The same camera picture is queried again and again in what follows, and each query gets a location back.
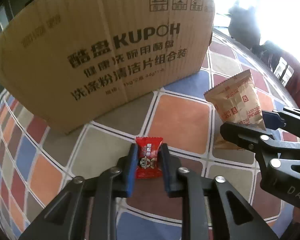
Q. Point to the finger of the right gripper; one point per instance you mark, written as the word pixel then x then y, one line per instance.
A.
pixel 287 119

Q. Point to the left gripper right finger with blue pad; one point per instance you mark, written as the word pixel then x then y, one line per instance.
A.
pixel 210 207

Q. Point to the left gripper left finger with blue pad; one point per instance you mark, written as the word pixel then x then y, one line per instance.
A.
pixel 87 205

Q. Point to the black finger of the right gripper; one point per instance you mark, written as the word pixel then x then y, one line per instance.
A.
pixel 246 137

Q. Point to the beige fortune biscuit packet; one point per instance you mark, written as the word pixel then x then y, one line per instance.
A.
pixel 236 100

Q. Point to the small red candy packet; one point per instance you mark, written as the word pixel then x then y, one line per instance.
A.
pixel 148 149

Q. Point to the colourful checkered tablecloth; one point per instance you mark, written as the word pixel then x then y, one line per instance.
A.
pixel 36 161

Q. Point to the dark dining chair right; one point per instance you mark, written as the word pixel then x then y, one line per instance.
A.
pixel 243 26

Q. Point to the brown cardboard box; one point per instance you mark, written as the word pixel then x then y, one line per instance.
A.
pixel 70 61

